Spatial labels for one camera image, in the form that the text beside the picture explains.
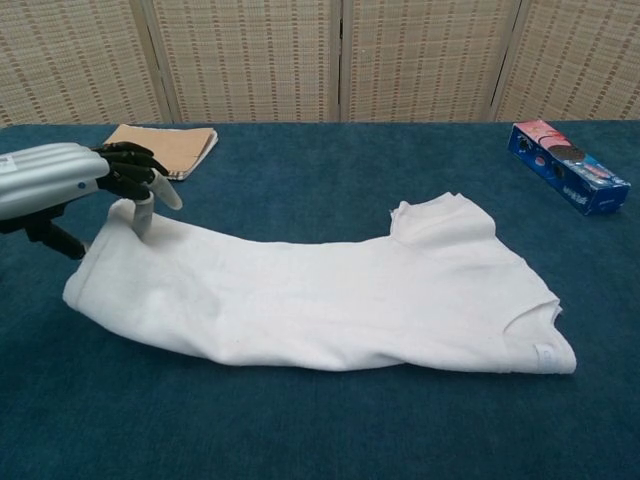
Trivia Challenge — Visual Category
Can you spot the woven bamboo folding screen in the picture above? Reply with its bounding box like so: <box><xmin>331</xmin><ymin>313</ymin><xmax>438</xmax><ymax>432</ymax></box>
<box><xmin>0</xmin><ymin>0</ymin><xmax>640</xmax><ymax>127</ymax></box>

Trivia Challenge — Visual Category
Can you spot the blue cookie box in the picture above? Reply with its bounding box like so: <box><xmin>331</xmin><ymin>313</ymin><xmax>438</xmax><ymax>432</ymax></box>
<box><xmin>507</xmin><ymin>119</ymin><xmax>632</xmax><ymax>217</ymax></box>

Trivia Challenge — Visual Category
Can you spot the white t-shirt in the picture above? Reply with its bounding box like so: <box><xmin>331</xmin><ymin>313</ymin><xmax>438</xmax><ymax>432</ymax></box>
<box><xmin>62</xmin><ymin>192</ymin><xmax>579</xmax><ymax>376</ymax></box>

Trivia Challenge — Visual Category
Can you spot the tan spiral notebook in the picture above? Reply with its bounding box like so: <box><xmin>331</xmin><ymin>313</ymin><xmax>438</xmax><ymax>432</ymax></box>
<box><xmin>106</xmin><ymin>124</ymin><xmax>219</xmax><ymax>183</ymax></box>

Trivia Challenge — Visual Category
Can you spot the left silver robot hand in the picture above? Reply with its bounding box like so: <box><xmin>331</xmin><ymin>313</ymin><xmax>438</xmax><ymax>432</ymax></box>
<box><xmin>0</xmin><ymin>141</ymin><xmax>183</xmax><ymax>260</ymax></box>

